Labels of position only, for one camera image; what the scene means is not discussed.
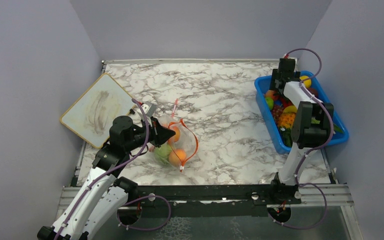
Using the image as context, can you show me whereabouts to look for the dark passion fruit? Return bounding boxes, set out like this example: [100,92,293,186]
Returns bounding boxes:
[307,87,319,98]

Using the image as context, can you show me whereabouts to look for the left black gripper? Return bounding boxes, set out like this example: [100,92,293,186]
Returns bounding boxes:
[125,115,176,153]

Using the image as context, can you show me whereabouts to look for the wood framed whiteboard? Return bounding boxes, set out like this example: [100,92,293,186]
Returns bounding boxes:
[59,73,136,149]

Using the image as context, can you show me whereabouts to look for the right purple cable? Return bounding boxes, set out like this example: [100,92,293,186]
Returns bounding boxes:
[267,48,335,231]

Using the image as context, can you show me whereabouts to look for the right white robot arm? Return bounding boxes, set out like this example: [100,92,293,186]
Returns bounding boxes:
[268,57,334,204]

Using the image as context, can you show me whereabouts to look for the clear orange zip top bag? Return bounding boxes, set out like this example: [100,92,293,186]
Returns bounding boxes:
[151,114,199,172]

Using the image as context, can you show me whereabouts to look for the green leafy vegetable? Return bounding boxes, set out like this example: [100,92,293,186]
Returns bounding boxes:
[333,123,344,135]

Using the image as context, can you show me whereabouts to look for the blue plastic bin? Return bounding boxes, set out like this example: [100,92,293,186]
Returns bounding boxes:
[254,75,349,154]

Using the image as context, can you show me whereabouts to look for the yellow pear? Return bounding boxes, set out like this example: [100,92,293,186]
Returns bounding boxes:
[299,75,312,89]

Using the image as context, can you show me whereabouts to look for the red chili pepper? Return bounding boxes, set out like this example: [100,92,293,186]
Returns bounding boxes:
[278,96,293,108]

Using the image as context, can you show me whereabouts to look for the green cabbage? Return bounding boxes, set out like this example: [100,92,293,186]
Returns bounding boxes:
[154,143,173,165]

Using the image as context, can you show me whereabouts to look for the purple cable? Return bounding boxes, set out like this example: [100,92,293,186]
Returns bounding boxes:
[267,48,335,231]
[53,97,172,240]

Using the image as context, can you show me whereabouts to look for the dark grape bunch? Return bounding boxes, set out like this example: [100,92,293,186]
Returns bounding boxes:
[270,104,284,122]

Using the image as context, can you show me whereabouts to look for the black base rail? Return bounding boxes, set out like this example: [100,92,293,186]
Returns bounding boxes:
[117,184,302,221]

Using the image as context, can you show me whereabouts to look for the red white pen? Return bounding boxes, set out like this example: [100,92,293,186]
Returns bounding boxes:
[171,98,179,118]

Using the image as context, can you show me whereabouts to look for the pink peach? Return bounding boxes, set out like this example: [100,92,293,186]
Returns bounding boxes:
[168,148,187,167]

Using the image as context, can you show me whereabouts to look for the orange spiky pineapple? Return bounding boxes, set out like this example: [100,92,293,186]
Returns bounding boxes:
[276,112,296,129]

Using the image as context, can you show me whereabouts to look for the small orange peach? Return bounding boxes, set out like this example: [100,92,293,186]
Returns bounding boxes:
[169,125,181,144]

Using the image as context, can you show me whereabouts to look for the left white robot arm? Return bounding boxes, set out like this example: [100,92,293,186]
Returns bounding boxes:
[37,116,176,240]

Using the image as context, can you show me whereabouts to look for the yellow banana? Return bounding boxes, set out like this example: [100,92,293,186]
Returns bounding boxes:
[283,105,297,114]

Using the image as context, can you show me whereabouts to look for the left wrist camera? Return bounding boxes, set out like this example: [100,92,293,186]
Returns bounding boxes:
[137,102,157,121]

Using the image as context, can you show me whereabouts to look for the small green lime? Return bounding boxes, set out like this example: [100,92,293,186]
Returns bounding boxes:
[264,97,274,111]

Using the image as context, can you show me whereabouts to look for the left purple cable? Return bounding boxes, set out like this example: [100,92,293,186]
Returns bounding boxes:
[53,97,172,240]

